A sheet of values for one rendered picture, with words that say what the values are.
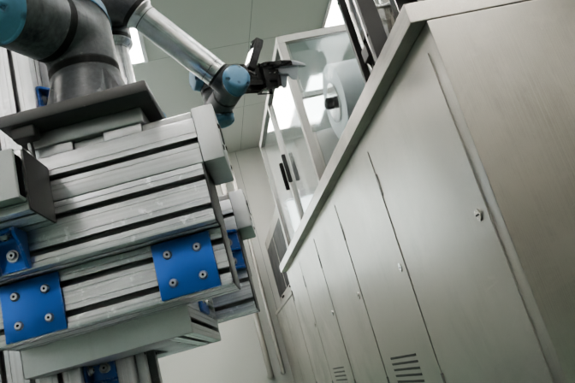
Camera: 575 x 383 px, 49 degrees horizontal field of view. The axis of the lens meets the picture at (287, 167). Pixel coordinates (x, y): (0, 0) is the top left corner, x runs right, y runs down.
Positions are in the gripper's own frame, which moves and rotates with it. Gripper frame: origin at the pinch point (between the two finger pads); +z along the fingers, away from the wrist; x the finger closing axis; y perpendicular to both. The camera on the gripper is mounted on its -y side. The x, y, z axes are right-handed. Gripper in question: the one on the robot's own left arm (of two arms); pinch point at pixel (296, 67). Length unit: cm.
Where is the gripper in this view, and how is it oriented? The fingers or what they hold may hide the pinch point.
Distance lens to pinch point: 202.5
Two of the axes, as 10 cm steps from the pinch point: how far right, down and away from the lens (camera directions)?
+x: 4.3, -2.5, -8.7
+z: 8.8, -1.1, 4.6
